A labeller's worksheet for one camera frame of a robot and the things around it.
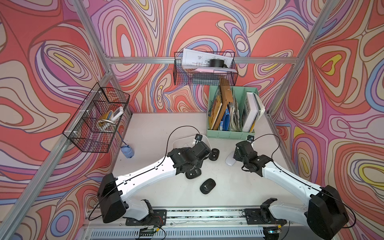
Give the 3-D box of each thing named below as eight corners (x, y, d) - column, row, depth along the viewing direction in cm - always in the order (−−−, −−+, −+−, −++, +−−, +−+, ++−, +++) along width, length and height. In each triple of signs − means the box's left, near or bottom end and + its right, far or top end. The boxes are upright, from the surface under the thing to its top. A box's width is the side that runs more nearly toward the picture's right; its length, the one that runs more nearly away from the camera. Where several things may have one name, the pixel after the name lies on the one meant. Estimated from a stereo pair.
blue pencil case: (124, 158, 97) (119, 150, 89) (126, 152, 99) (121, 144, 92) (133, 158, 97) (128, 150, 89) (135, 152, 99) (130, 144, 92)
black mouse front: (198, 189, 84) (198, 188, 82) (209, 177, 88) (209, 176, 86) (205, 197, 81) (205, 195, 79) (216, 184, 86) (217, 182, 84)
